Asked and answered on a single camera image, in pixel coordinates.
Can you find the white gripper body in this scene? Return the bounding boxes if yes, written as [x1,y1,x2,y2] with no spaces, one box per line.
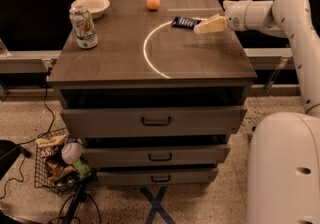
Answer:
[223,0,248,31]

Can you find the dark blue rxbar wrapper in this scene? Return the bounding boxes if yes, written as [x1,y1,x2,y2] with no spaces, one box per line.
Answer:
[171,16,200,30]

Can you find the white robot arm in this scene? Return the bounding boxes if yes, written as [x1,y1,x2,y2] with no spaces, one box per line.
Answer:
[194,0,320,224]

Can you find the green white 7up can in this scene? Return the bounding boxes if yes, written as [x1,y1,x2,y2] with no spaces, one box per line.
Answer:
[69,6,98,49]

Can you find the orange fruit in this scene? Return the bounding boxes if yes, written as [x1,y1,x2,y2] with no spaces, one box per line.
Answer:
[146,0,160,11]

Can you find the grey drawer cabinet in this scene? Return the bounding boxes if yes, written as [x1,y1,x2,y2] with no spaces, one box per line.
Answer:
[49,0,256,174]

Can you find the white bowl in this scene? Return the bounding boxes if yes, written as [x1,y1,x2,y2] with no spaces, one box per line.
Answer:
[71,0,110,19]

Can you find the middle grey drawer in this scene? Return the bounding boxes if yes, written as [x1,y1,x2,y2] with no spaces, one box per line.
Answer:
[83,144,231,168]

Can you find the grey drawer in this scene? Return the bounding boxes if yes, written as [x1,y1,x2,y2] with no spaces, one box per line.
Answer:
[61,106,247,138]
[97,168,218,187]
[83,144,231,168]

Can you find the bottom grey drawer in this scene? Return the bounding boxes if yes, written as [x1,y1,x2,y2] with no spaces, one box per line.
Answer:
[97,168,218,187]

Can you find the top grey drawer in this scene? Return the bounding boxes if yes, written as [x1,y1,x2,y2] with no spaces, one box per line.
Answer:
[61,106,247,138]

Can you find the white ball in basket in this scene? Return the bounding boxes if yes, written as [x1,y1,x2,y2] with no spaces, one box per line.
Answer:
[61,143,83,165]

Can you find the green packet in basket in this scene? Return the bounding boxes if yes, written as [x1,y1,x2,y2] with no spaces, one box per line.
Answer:
[72,159,91,179]

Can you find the snack bag in basket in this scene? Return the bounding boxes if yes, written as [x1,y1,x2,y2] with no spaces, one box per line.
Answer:
[36,135,67,169]

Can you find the black tripod stand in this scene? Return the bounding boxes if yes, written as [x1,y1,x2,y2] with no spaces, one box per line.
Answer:
[46,181,102,224]

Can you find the black wire basket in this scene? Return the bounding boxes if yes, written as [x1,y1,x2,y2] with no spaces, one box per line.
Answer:
[34,129,84,194]

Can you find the black power cable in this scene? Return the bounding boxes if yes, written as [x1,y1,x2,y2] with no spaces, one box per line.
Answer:
[0,67,56,200]

